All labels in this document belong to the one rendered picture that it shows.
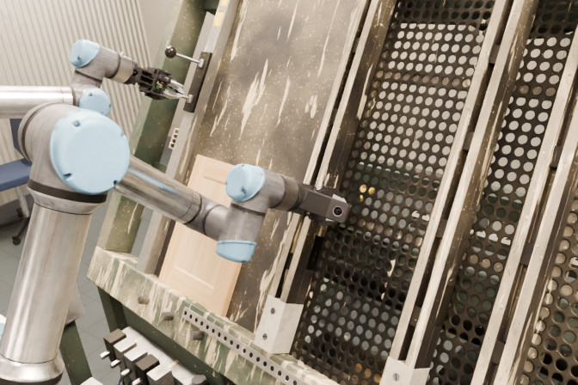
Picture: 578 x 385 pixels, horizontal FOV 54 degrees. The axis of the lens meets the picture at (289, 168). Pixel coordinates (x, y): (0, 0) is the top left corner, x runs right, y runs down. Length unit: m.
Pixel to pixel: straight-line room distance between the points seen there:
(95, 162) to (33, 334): 0.27
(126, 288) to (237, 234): 0.86
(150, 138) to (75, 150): 1.20
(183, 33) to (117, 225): 0.71
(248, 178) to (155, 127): 0.99
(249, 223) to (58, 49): 4.07
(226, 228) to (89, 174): 0.36
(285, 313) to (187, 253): 0.47
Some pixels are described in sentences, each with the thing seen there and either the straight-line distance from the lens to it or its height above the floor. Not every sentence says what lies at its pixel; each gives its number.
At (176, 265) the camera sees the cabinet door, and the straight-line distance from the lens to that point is 1.79.
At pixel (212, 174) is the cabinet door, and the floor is 1.19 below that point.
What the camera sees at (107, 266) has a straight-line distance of 2.03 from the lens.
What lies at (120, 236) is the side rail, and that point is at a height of 0.93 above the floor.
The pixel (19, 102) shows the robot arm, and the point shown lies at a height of 1.55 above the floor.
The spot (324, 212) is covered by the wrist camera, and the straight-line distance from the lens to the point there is 1.22.
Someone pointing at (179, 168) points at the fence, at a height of 1.19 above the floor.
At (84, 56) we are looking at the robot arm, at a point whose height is 1.61.
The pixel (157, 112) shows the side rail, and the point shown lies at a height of 1.31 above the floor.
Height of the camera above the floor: 1.84
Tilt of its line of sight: 23 degrees down
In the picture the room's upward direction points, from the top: 7 degrees counter-clockwise
